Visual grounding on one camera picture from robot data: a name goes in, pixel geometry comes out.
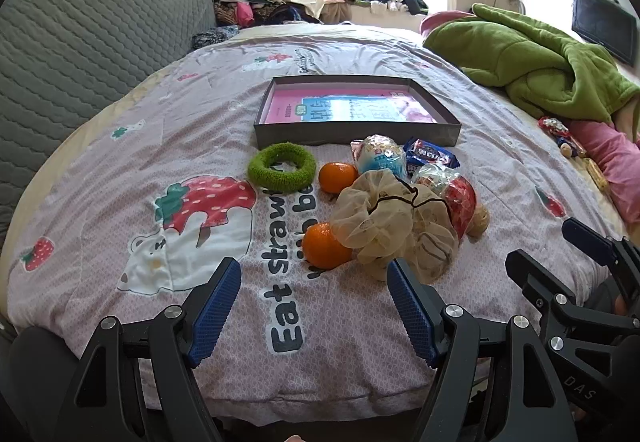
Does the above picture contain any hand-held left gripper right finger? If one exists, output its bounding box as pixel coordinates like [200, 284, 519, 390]
[386, 258, 586, 442]

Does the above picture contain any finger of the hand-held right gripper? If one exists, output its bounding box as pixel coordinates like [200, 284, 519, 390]
[562, 218, 640, 273]
[505, 249, 576, 317]

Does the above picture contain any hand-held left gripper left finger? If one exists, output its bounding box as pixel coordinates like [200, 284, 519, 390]
[55, 257, 242, 442]

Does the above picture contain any walnut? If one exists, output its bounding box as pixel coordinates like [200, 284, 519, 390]
[465, 204, 492, 237]

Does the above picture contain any beige mesh scrunchie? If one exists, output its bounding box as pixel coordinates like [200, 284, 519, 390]
[330, 170, 460, 285]

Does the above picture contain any orange mandarin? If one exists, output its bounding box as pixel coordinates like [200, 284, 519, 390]
[318, 162, 355, 194]
[302, 222, 353, 270]

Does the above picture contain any red egg-shaped toy packet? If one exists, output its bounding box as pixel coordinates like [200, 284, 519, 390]
[411, 164, 478, 237]

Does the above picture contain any green fuzzy hair ring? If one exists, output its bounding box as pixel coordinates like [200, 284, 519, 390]
[247, 143, 318, 195]

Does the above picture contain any blue egg-shaped toy packet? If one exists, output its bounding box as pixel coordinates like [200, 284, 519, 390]
[350, 134, 407, 179]

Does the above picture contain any blue cookie packet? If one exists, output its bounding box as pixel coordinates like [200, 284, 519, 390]
[402, 137, 461, 177]

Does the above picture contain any grey shallow cardboard box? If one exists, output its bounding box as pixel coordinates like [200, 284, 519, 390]
[252, 76, 463, 149]

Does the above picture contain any yellow snack packet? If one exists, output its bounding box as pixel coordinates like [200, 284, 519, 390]
[582, 157, 611, 193]

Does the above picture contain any pink blanket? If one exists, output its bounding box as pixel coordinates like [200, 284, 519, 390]
[565, 119, 640, 237]

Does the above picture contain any blue candy wrapper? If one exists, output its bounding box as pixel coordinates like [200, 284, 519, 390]
[555, 134, 588, 157]

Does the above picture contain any green fleece blanket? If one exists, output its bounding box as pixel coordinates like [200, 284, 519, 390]
[422, 3, 640, 143]

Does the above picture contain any dark patterned cloth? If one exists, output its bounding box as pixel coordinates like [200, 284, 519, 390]
[191, 25, 241, 50]

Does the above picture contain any pink pillow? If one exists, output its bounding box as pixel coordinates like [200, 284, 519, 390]
[419, 10, 476, 40]

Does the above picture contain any grey quilted headboard cover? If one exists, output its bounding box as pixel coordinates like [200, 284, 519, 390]
[0, 0, 218, 243]

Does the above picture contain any black wall television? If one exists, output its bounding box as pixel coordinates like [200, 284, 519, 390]
[571, 0, 638, 67]

